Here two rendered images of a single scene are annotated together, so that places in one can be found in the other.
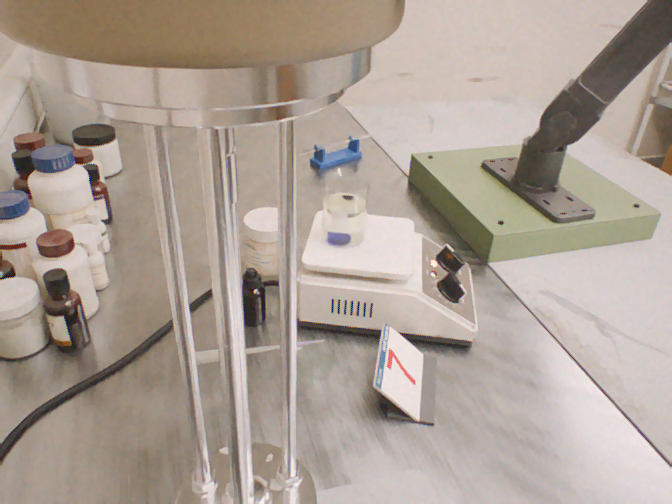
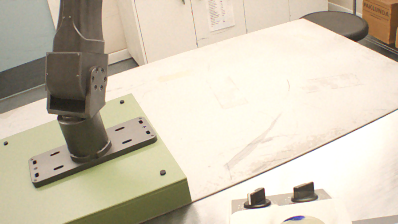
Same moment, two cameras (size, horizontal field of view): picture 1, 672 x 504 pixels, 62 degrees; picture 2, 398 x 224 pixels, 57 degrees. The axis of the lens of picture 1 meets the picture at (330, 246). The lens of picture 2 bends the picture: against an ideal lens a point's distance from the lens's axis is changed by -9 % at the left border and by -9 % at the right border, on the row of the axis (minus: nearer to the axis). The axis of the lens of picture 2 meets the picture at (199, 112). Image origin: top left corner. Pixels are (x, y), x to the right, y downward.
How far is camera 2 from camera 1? 64 cm
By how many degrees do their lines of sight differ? 74
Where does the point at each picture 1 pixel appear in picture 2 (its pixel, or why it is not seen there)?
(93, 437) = not seen: outside the picture
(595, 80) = (90, 30)
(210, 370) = not seen: outside the picture
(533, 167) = (97, 130)
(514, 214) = (143, 164)
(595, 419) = (356, 145)
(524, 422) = (380, 173)
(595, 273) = (191, 140)
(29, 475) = not seen: outside the picture
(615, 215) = (138, 111)
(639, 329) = (256, 125)
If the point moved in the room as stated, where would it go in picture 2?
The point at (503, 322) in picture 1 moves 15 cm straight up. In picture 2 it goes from (280, 188) to (278, 94)
